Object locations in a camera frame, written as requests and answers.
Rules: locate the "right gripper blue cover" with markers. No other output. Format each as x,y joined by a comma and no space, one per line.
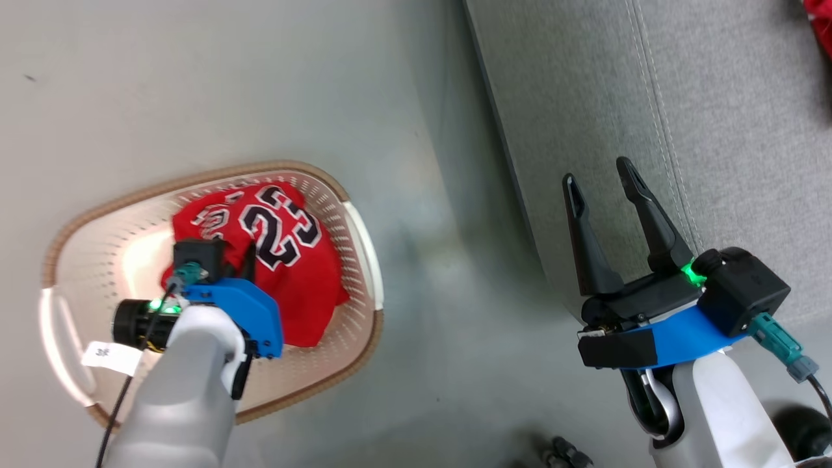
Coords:
637,325

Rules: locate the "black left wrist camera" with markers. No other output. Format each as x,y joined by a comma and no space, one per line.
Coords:
198,257

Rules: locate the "teal camera connector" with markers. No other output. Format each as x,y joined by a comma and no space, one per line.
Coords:
185,274
783,348

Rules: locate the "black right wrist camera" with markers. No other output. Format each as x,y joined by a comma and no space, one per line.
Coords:
744,289

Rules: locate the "grey fabric sofa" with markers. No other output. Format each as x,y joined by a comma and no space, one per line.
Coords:
715,130

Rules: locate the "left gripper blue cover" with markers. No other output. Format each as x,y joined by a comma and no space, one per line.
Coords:
250,315

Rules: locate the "red number 23 jersey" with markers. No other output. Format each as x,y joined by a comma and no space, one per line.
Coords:
292,260

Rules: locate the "teal left camera connector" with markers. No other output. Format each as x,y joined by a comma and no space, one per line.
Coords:
185,274

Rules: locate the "beige perforated laundry basket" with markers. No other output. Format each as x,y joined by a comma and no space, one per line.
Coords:
97,260

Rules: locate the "red cloth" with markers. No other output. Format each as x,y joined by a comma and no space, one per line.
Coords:
820,23

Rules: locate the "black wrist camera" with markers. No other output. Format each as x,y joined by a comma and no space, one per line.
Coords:
198,257
744,289

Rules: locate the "black round robot base part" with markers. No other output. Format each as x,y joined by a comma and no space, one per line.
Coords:
806,432

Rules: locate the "small dark floor object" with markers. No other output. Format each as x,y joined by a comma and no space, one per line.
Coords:
564,452

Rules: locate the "white paper label tag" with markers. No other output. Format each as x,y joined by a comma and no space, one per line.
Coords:
110,356

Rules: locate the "teal right camera connector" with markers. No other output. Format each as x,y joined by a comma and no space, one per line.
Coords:
783,348

